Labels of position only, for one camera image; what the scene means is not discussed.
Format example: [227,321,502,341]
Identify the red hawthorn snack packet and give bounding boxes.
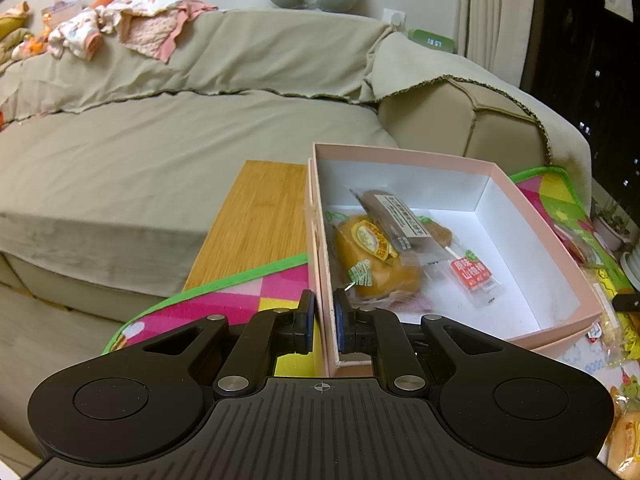
[419,216,502,308]

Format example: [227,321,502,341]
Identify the long bread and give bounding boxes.
[605,387,640,480]

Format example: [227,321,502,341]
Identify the brown cake packet white label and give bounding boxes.
[350,188,433,254]

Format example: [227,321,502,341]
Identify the beige covered sofa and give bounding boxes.
[1,10,591,321]

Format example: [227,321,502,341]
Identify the wooden side table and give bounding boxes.
[183,160,307,290]

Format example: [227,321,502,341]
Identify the pink cardboard box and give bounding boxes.
[308,144,602,377]

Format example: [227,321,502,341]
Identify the colourful cartoon play mat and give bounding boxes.
[105,167,639,400]

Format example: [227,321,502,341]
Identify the white wall socket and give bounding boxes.
[382,8,406,30]

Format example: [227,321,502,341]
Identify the yellow stuffed toy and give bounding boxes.
[0,1,32,64]

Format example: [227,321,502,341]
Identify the green digital clock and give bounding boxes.
[407,29,457,53]

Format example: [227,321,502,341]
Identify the round bun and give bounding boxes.
[324,211,434,314]

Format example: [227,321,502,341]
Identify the potted plant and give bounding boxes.
[591,198,630,252]

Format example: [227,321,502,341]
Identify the cream curtain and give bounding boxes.
[454,0,535,86]

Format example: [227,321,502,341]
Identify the pink baby clothes pile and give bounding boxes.
[48,0,218,63]

